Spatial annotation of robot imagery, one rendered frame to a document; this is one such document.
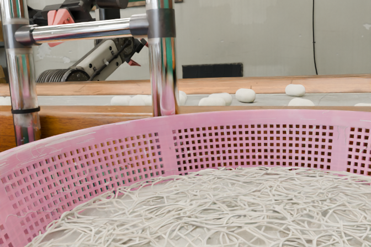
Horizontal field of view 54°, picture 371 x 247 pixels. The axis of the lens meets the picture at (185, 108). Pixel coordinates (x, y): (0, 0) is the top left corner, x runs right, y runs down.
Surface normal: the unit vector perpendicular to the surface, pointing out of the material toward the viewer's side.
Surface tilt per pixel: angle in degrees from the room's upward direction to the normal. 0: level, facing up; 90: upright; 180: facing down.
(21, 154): 75
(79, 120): 90
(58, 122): 90
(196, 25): 90
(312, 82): 45
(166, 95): 90
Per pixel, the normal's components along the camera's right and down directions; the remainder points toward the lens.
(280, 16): -0.32, 0.15
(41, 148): 0.87, -0.25
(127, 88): -0.29, -0.59
